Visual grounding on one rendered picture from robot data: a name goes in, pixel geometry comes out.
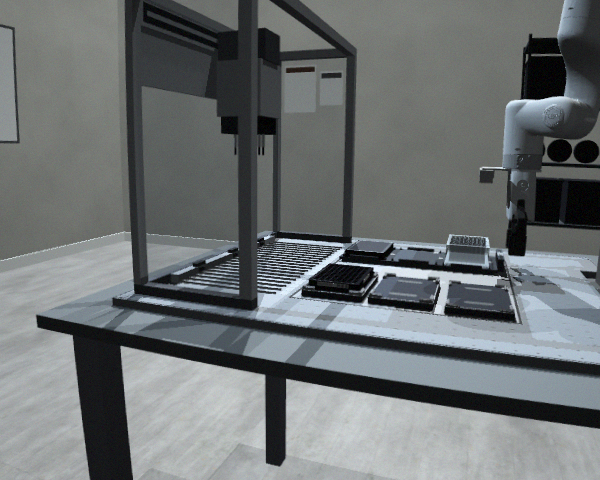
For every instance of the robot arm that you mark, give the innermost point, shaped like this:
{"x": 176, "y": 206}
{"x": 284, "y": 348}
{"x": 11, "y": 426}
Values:
{"x": 527, "y": 121}

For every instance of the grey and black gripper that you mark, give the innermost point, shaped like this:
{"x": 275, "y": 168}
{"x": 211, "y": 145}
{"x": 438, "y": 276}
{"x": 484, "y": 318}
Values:
{"x": 524, "y": 196}

